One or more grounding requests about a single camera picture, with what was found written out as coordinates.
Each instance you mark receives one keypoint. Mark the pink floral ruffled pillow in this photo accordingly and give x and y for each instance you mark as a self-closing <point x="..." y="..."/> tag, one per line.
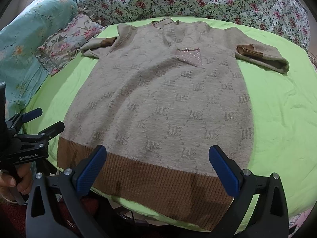
<point x="61" y="47"/>

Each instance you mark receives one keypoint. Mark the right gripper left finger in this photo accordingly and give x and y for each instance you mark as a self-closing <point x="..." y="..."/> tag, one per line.
<point x="43" y="213"/>

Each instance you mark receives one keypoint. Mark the person's left hand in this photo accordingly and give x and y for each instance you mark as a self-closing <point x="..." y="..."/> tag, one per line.
<point x="24" y="187"/>

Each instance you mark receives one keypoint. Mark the red floral white quilt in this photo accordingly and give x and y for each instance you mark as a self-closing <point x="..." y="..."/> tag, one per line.
<point x="286" y="18"/>

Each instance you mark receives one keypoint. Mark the teal floral duvet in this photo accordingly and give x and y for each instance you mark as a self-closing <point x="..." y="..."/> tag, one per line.
<point x="21" y="71"/>

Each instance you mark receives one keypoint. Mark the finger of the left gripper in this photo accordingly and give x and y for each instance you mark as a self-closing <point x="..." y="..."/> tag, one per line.
<point x="43" y="136"/>
<point x="19" y="119"/>

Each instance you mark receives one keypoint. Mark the beige knitted sweater dress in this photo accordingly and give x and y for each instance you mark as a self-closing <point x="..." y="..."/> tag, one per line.
<point x="159" y="96"/>

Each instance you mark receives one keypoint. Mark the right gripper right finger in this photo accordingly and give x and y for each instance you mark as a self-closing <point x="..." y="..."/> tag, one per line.
<point x="270" y="215"/>

